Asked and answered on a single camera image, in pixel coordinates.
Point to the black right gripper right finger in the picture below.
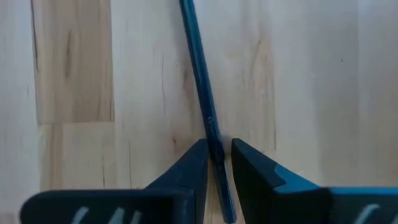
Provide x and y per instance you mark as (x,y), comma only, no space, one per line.
(295,205)

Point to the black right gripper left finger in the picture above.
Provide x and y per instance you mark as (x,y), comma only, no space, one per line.
(140,208)

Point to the black pen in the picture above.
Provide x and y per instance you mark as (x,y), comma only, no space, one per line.
(202,87)

